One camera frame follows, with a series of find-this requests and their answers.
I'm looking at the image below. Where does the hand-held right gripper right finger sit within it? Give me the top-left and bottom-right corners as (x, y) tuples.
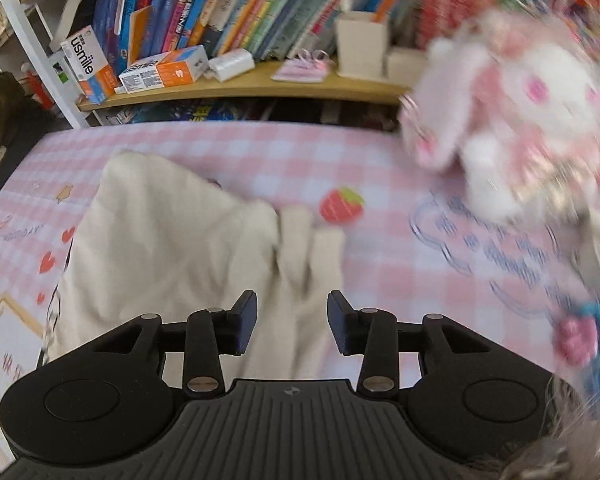
(327, 290), (488, 402)

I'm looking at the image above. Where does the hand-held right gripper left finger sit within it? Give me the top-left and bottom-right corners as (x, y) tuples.
(92, 290), (258, 400)

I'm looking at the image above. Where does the cream t-shirt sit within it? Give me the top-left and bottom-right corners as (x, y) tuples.
(45, 150), (348, 386)

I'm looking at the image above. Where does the pink checked bed sheet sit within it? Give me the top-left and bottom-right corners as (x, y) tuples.
(0, 120), (600, 461)

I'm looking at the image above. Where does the wooden shelf board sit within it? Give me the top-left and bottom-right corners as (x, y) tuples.
(77, 60), (416, 112)

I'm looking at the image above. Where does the white plastic packet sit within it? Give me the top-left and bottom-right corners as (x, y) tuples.
(207, 49), (256, 82)

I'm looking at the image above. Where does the pink ribbon packet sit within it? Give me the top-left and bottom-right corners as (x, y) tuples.
(270, 49), (333, 83)

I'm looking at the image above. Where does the flat orange white box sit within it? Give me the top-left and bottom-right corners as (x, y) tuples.
(118, 45), (210, 95)

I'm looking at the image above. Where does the small white paper box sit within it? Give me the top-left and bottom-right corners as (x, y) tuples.
(386, 47), (428, 83)

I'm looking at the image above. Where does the pink white plush rabbit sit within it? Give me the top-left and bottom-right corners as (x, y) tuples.
(397, 10), (600, 226)

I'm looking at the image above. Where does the tall white paper box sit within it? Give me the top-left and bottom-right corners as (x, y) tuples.
(335, 10), (388, 78)

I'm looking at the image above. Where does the tall orange white box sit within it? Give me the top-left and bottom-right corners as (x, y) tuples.
(60, 25), (120, 105)

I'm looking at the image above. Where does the row of colourful books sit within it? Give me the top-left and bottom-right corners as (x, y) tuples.
(92, 0), (600, 61)

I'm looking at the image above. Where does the olive green garment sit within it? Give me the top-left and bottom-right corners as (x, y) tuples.
(0, 72), (31, 171)

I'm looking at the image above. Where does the white shelf post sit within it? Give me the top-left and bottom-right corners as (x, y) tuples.
(0, 0), (88, 128)

